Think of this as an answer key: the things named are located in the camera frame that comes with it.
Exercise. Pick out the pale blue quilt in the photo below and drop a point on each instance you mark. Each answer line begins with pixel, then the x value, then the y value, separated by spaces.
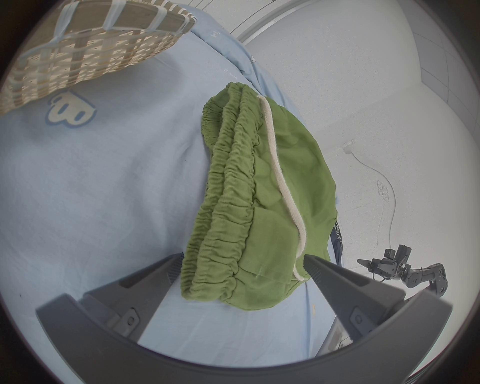
pixel 255 67

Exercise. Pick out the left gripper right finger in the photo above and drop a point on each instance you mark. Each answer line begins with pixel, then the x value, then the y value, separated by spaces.
pixel 356 303

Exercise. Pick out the green shorts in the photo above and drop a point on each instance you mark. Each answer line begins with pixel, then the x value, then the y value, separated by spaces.
pixel 262 225

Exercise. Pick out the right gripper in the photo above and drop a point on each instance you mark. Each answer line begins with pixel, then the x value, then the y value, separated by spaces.
pixel 386 268

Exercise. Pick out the dark blue printed T-shirt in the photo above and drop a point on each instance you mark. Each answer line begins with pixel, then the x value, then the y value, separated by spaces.
pixel 336 240

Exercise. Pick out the round woven basket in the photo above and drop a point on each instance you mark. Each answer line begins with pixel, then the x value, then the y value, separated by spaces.
pixel 93 48

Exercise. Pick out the bed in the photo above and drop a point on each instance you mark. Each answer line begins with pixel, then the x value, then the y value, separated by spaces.
pixel 93 187

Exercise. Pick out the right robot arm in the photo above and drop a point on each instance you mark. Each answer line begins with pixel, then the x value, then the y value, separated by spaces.
pixel 427 277

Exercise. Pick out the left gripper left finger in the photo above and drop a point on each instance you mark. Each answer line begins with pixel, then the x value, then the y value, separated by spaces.
pixel 131 303

